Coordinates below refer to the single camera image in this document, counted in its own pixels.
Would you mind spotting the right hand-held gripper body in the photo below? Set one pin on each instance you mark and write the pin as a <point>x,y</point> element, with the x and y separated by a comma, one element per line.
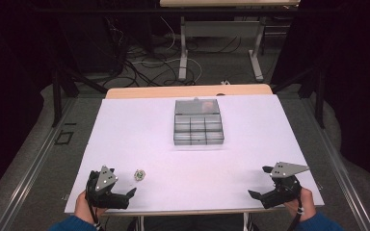
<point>282,191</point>

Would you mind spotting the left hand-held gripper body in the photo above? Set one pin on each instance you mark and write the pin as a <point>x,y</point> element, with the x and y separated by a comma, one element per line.
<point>104,195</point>

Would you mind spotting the small metal part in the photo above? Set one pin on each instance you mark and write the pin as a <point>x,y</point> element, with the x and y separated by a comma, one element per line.
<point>139,174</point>

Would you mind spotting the clear plastic compartment box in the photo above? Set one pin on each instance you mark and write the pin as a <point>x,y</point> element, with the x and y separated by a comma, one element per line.
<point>198,128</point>

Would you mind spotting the person's left hand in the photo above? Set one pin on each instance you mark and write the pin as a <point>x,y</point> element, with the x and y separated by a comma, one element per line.
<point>83,207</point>

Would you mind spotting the person's right hand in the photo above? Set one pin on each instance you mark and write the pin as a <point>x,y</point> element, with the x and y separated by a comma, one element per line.
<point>306,205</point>

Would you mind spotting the white table cover sheet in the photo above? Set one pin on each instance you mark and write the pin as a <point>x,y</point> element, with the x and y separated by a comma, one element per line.
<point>160,160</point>

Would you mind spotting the black metal stand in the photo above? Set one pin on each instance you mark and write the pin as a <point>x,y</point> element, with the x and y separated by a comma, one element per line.
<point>58,96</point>
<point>319,96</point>

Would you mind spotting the wooden table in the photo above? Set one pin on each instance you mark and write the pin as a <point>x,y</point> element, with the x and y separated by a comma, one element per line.
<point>160,91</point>

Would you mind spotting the white floor plug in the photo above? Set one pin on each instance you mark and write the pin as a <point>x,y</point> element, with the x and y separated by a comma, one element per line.
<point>225,82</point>

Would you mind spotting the background desk with white legs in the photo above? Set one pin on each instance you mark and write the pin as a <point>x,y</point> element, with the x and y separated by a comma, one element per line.
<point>221,29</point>

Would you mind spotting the metal floor rail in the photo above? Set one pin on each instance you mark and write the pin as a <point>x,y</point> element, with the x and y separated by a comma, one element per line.
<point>337,163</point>
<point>32,163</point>

